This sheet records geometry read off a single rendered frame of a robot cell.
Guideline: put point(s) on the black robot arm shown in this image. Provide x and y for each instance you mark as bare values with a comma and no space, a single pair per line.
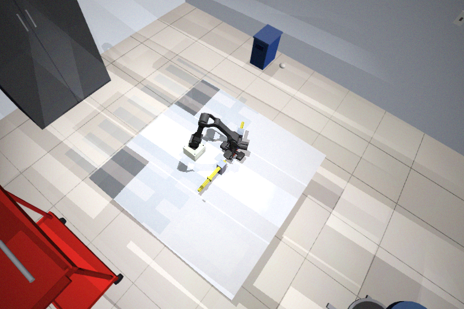
233,138

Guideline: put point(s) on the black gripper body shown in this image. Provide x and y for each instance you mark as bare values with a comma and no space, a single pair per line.
240,154

